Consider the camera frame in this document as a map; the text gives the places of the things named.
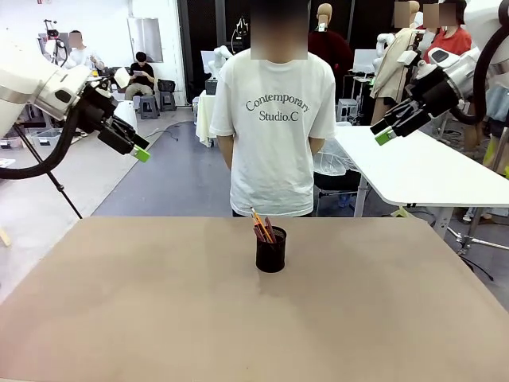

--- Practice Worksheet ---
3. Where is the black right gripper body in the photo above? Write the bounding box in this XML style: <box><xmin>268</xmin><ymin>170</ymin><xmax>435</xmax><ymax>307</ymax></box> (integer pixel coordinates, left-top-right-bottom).
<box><xmin>405</xmin><ymin>71</ymin><xmax>463</xmax><ymax>121</ymax></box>

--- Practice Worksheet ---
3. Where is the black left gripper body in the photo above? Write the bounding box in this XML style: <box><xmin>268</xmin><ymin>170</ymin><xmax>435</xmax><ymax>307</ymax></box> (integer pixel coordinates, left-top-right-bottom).
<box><xmin>76</xmin><ymin>79</ymin><xmax>121</xmax><ymax>135</ymax></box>

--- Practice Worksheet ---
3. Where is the yellow pencil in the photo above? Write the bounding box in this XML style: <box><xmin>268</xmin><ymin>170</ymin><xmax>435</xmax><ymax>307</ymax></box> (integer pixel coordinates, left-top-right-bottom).
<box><xmin>250</xmin><ymin>207</ymin><xmax>277</xmax><ymax>244</ymax></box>

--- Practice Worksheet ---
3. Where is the black mesh pen holder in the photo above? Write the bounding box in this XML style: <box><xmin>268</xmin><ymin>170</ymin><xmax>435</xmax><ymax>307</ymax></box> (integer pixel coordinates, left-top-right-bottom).
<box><xmin>255</xmin><ymin>225</ymin><xmax>287</xmax><ymax>275</ymax></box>

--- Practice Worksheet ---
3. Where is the white air purifier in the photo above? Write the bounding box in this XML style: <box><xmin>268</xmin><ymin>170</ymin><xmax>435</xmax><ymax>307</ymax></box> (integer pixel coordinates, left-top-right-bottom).
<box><xmin>117</xmin><ymin>99</ymin><xmax>138</xmax><ymax>134</ymax></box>

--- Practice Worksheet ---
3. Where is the grey stool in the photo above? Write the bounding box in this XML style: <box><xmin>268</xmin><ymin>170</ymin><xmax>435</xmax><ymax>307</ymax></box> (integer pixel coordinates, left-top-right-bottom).
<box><xmin>158</xmin><ymin>91</ymin><xmax>177</xmax><ymax>113</ymax></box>
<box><xmin>138</xmin><ymin>95</ymin><xmax>161</xmax><ymax>121</ymax></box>

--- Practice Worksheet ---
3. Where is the white table top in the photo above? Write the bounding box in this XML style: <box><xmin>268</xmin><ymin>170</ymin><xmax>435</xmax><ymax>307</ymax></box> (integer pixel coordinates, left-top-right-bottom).
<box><xmin>332</xmin><ymin>124</ymin><xmax>509</xmax><ymax>209</ymax></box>

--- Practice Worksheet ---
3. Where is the mannequin with beige jacket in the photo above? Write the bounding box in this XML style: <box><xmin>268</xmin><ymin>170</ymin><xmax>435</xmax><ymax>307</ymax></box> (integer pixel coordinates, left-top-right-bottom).
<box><xmin>371</xmin><ymin>0</ymin><xmax>422</xmax><ymax>125</ymax></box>

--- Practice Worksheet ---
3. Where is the seated person in white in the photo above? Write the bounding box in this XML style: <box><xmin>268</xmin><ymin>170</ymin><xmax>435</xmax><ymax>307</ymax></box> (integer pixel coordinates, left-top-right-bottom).
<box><xmin>63</xmin><ymin>29</ymin><xmax>107</xmax><ymax>72</ymax></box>

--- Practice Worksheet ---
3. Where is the seated person in black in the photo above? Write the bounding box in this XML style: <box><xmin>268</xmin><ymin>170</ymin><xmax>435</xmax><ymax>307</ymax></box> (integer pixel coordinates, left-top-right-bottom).
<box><xmin>124</xmin><ymin>51</ymin><xmax>157</xmax><ymax>100</ymax></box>

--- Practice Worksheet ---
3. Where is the person in red shirt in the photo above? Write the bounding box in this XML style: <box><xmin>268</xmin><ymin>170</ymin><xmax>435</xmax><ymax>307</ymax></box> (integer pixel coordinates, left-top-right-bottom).
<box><xmin>423</xmin><ymin>0</ymin><xmax>473</xmax><ymax>64</ymax></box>

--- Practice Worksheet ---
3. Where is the white board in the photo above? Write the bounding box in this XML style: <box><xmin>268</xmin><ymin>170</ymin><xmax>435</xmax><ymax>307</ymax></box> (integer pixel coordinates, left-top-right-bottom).
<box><xmin>352</xmin><ymin>48</ymin><xmax>383</xmax><ymax>75</ymax></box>

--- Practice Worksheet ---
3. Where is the clear plastic cover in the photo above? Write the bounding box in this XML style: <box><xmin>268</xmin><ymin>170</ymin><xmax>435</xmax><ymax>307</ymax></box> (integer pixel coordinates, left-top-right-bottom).
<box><xmin>312</xmin><ymin>138</ymin><xmax>361</xmax><ymax>177</ymax></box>

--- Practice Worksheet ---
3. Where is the black tripod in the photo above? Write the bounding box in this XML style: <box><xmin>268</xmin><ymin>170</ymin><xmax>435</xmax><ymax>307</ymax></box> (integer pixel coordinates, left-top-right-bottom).
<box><xmin>13</xmin><ymin>122</ymin><xmax>84</xmax><ymax>220</ymax></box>

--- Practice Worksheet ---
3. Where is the white table leg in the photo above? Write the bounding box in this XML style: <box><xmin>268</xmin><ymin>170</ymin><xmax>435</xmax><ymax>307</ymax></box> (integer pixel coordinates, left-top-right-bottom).
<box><xmin>432</xmin><ymin>205</ymin><xmax>455</xmax><ymax>240</ymax></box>
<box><xmin>354</xmin><ymin>169</ymin><xmax>369</xmax><ymax>218</ymax></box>

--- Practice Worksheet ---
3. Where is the table with white cloth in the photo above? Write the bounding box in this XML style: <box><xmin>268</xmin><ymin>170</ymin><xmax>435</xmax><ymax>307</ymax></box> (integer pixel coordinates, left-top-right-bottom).
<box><xmin>194</xmin><ymin>88</ymin><xmax>219</xmax><ymax>149</ymax></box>

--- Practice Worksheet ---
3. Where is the yellow-green object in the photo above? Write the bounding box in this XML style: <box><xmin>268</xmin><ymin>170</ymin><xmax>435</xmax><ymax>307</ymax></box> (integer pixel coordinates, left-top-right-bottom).
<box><xmin>482</xmin><ymin>138</ymin><xmax>499</xmax><ymax>169</ymax></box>

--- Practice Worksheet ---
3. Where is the background robot with red part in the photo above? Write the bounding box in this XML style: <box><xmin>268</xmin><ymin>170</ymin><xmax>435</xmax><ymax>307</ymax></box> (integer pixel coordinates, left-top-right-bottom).
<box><xmin>42</xmin><ymin>17</ymin><xmax>69</xmax><ymax>68</ymax></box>

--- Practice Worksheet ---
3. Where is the mannequin with dark red top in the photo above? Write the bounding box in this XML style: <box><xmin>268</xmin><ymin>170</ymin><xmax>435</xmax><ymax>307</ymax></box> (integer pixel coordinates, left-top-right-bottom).
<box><xmin>307</xmin><ymin>2</ymin><xmax>356</xmax><ymax>77</ymax></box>

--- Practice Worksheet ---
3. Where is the person in white t-shirt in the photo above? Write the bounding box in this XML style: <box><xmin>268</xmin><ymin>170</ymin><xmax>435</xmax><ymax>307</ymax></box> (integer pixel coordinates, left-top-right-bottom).
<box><xmin>208</xmin><ymin>0</ymin><xmax>337</xmax><ymax>218</ymax></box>

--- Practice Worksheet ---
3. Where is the metal light stand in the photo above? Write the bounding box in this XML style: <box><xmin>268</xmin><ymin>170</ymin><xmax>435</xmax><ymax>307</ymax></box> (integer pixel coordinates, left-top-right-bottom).
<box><xmin>446</xmin><ymin>225</ymin><xmax>509</xmax><ymax>282</ymax></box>

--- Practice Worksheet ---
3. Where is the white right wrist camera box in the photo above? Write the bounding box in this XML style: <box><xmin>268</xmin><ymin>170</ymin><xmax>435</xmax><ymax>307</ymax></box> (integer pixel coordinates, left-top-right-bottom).
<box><xmin>397</xmin><ymin>46</ymin><xmax>480</xmax><ymax>101</ymax></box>

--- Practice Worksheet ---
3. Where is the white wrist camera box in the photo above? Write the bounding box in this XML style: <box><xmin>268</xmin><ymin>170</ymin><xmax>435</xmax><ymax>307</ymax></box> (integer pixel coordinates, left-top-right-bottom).
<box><xmin>397</xmin><ymin>46</ymin><xmax>480</xmax><ymax>101</ymax></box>
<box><xmin>34</xmin><ymin>64</ymin><xmax>93</xmax><ymax>121</ymax></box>

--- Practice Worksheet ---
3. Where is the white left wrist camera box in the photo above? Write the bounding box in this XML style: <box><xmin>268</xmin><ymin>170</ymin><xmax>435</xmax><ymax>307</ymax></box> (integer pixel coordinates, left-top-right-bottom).
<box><xmin>34</xmin><ymin>64</ymin><xmax>93</xmax><ymax>121</ymax></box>

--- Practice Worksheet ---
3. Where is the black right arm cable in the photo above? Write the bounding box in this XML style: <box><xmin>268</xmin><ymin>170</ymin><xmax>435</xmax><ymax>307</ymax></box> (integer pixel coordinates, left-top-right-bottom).
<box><xmin>453</xmin><ymin>28</ymin><xmax>509</xmax><ymax>125</ymax></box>

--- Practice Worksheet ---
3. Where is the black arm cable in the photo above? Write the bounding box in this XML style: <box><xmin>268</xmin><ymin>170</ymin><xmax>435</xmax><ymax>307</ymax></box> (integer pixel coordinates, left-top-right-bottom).
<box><xmin>0</xmin><ymin>106</ymin><xmax>81</xmax><ymax>181</ymax></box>
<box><xmin>453</xmin><ymin>28</ymin><xmax>509</xmax><ymax>125</ymax></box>

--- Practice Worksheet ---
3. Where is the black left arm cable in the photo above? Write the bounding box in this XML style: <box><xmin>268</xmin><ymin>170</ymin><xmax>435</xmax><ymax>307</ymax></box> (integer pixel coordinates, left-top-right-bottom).
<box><xmin>0</xmin><ymin>106</ymin><xmax>81</xmax><ymax>181</ymax></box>

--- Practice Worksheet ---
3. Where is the grey wall panel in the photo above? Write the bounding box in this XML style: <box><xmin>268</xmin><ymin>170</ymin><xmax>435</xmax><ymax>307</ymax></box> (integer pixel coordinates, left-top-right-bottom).
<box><xmin>126</xmin><ymin>16</ymin><xmax>165</xmax><ymax>64</ymax></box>

